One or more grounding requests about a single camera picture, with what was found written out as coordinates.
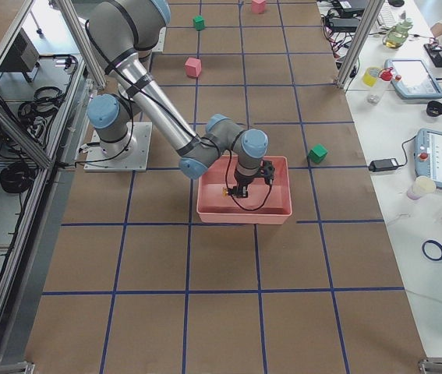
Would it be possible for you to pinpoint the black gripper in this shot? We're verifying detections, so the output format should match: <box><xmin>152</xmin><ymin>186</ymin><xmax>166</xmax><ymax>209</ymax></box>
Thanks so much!
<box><xmin>232</xmin><ymin>184</ymin><xmax>249</xmax><ymax>198</ymax></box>

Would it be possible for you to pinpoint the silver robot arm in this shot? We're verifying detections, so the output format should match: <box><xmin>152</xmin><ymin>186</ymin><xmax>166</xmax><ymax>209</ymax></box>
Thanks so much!
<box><xmin>85</xmin><ymin>1</ymin><xmax>274</xmax><ymax>198</ymax></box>

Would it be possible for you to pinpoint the pink plastic tray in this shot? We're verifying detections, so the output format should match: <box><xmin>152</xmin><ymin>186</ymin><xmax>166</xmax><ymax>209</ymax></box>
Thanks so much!
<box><xmin>196</xmin><ymin>155</ymin><xmax>293</xmax><ymax>225</ymax></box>

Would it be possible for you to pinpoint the green foam cube near tray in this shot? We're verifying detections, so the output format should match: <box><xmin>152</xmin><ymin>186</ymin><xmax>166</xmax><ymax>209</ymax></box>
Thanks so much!
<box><xmin>307</xmin><ymin>143</ymin><xmax>328</xmax><ymax>164</ymax></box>

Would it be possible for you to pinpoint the pink foam cube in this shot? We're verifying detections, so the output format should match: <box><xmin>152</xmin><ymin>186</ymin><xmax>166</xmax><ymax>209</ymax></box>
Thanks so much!
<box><xmin>184</xmin><ymin>58</ymin><xmax>202</xmax><ymax>78</ymax></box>
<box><xmin>250</xmin><ymin>0</ymin><xmax>267</xmax><ymax>14</ymax></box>

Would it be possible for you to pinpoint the black power adapter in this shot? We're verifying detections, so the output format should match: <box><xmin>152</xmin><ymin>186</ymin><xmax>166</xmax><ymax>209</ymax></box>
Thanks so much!
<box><xmin>368</xmin><ymin>158</ymin><xmax>399</xmax><ymax>172</ymax></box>

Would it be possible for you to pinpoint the yellow tape roll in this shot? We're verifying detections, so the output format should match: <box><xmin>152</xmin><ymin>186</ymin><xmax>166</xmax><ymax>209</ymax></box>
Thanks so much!
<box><xmin>362</xmin><ymin>66</ymin><xmax>381</xmax><ymax>87</ymax></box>

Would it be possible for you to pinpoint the pink foam cube far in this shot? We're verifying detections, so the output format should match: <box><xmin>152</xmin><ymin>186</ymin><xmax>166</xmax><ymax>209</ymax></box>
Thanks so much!
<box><xmin>250</xmin><ymin>0</ymin><xmax>267</xmax><ymax>14</ymax></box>

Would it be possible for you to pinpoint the teach pendant far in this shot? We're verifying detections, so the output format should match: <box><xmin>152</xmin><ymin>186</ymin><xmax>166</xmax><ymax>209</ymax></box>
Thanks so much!
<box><xmin>384</xmin><ymin>58</ymin><xmax>442</xmax><ymax>101</ymax></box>

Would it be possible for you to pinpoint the blue tape roll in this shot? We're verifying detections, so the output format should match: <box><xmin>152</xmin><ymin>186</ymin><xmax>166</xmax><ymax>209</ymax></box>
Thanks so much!
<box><xmin>421</xmin><ymin>239</ymin><xmax>442</xmax><ymax>262</ymax></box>

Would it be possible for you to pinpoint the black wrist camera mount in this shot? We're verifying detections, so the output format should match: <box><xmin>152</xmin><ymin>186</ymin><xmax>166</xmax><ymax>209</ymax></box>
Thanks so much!
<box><xmin>260</xmin><ymin>160</ymin><xmax>275</xmax><ymax>185</ymax></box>

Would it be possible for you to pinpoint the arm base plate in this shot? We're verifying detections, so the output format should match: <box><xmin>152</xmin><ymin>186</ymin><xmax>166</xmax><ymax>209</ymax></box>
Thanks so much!
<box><xmin>83</xmin><ymin>122</ymin><xmax>153</xmax><ymax>172</ymax></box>

